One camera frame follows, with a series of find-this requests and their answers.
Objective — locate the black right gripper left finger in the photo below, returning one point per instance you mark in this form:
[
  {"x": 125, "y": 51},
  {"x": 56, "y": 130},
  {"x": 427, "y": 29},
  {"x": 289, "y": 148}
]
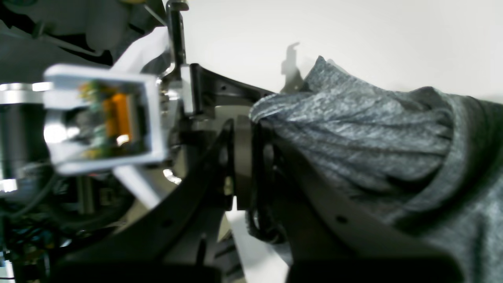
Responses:
[{"x": 176, "y": 241}]

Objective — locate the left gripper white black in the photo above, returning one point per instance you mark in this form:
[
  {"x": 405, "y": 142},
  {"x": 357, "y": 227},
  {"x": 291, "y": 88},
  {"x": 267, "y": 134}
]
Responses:
[{"x": 197, "y": 92}]

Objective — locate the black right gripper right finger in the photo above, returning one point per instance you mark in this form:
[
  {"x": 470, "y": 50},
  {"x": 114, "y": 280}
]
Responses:
[{"x": 330, "y": 238}]

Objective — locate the grey long-sleeve T-shirt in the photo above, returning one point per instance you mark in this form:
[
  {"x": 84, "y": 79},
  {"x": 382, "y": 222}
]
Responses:
[{"x": 425, "y": 162}]

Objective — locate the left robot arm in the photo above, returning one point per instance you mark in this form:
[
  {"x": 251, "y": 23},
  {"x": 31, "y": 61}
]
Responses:
[{"x": 106, "y": 179}]

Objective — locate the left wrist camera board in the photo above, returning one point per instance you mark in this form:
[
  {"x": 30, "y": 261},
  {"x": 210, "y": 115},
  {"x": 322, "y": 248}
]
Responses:
[{"x": 98, "y": 119}]

